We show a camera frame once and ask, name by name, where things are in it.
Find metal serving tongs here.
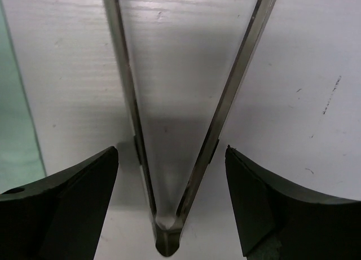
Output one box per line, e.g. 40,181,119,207
103,0,276,258

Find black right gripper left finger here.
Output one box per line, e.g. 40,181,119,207
1,147,118,259

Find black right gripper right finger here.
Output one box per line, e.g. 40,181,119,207
225,147,360,259

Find mint green cartoon placemat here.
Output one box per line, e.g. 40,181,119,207
1,4,46,192

